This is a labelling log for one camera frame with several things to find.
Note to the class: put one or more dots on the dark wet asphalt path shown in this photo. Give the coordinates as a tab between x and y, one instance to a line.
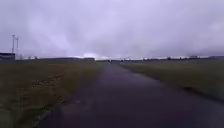
116	100

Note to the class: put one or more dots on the grass field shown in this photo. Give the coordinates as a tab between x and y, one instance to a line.
30	86
186	71

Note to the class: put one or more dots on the tall light mast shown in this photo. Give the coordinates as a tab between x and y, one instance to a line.
13	46

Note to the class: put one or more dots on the dark low building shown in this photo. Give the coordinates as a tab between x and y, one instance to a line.
6	56

